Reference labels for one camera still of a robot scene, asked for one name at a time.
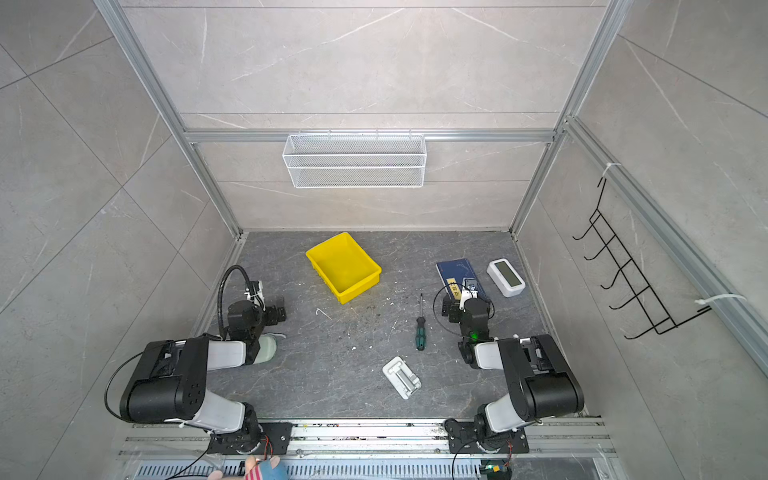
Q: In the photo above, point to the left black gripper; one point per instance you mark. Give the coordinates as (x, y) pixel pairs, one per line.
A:
(274, 310)

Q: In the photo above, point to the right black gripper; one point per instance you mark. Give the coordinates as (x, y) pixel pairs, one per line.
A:
(457, 306)

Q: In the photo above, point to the green black screwdriver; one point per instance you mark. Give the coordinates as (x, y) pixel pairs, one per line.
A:
(420, 337)

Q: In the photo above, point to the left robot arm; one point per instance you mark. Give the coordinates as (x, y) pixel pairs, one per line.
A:
(169, 382)

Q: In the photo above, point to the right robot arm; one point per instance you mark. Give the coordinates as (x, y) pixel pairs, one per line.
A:
(540, 383)

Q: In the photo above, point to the yellow plastic bin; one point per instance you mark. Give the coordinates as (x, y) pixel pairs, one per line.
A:
(344, 266)

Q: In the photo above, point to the blue notebook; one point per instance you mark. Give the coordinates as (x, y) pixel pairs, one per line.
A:
(452, 274)

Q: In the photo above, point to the white zip tie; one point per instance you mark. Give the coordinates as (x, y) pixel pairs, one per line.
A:
(319, 311)

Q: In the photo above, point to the white digital clock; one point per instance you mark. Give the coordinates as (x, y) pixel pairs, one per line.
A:
(505, 277)

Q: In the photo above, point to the pink blue plush toy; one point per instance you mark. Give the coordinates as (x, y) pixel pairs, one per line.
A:
(255, 469)

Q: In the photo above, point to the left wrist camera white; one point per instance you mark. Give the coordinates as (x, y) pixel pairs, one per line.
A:
(254, 293)

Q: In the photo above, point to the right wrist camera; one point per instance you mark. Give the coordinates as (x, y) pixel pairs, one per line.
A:
(469, 289)

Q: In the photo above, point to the white plastic bracket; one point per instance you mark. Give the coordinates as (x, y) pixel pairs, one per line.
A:
(401, 377)

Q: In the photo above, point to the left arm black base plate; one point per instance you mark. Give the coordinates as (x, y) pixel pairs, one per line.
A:
(270, 438)

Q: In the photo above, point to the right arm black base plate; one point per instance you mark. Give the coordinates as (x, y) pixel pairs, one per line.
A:
(466, 437)

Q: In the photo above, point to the white wire mesh basket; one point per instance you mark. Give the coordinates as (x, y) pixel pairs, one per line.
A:
(352, 161)

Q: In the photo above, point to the aluminium rail frame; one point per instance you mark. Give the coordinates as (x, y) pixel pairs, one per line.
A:
(566, 448)

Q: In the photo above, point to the black wire hook rack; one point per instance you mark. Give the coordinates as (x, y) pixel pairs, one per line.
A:
(628, 270)

